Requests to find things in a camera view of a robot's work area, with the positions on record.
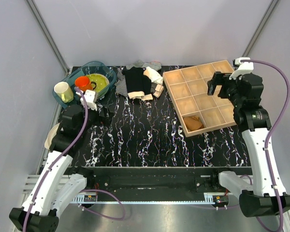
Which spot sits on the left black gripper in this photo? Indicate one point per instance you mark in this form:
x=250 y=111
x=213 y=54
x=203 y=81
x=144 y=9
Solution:
x=106 y=120

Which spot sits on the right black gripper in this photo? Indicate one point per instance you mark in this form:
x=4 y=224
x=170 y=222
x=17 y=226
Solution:
x=218 y=76

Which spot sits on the brown boxer underwear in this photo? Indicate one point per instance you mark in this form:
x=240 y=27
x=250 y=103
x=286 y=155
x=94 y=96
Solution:
x=193 y=123

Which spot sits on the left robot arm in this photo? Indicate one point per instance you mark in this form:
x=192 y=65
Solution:
x=45 y=204

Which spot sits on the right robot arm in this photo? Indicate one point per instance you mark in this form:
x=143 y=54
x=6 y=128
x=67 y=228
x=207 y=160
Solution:
x=267 y=195

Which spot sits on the striped grey underwear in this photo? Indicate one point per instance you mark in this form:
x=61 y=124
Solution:
x=121 y=87

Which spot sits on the cream white underwear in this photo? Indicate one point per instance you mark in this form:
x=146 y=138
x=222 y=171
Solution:
x=153 y=75

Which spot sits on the yellow-green dotted plate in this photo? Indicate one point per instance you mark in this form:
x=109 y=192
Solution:
x=99 y=83

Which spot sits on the wooden compartment tray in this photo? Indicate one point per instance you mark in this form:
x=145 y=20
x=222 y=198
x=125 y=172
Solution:
x=187 y=88

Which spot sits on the orange mug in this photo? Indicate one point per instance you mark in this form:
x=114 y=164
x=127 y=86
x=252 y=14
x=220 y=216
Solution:
x=84 y=83

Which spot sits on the cream yellow mug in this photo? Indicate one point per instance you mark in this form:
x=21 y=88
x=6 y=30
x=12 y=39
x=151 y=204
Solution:
x=63 y=90

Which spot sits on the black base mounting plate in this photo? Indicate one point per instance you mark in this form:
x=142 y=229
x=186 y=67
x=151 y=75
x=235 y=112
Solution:
x=92 y=173

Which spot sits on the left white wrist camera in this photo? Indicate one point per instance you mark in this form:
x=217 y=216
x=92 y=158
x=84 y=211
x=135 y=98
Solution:
x=87 y=98

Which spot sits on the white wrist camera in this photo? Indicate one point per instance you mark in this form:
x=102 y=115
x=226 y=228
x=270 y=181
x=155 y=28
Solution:
x=243 y=66
x=87 y=98

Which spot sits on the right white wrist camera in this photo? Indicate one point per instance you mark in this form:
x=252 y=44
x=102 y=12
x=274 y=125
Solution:
x=243 y=66

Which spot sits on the aluminium front rail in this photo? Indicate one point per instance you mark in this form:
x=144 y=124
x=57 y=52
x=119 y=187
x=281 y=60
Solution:
x=169 y=190

